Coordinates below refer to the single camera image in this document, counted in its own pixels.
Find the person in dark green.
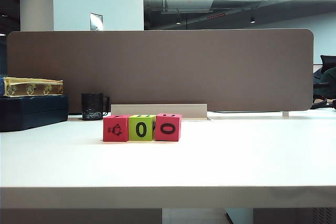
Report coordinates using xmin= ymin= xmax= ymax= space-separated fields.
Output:
xmin=313 ymin=66 xmax=336 ymax=96

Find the red foam block with U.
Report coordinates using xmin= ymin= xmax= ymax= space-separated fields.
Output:
xmin=154 ymin=113 xmax=183 ymax=142

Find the black mug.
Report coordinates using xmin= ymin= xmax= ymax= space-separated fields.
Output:
xmin=80 ymin=92 xmax=110 ymax=121

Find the dark blue box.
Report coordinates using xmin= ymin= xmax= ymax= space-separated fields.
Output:
xmin=0 ymin=94 xmax=69 ymax=132

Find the grey vented cabinet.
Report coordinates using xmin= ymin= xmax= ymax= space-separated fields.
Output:
xmin=253 ymin=207 xmax=336 ymax=224

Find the red foam block with penguin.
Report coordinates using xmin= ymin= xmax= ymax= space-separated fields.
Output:
xmin=102 ymin=114 xmax=131 ymax=143

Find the green foam letter block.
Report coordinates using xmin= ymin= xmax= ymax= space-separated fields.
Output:
xmin=128 ymin=114 xmax=158 ymax=142

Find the brown desk partition panel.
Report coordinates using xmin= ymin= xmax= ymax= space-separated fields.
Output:
xmin=6 ymin=28 xmax=315 ymax=112

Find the yellow patterned box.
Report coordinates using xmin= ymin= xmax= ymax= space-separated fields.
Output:
xmin=0 ymin=76 xmax=64 ymax=97

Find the silver wall plate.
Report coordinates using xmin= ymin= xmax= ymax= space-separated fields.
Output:
xmin=89 ymin=12 xmax=103 ymax=31

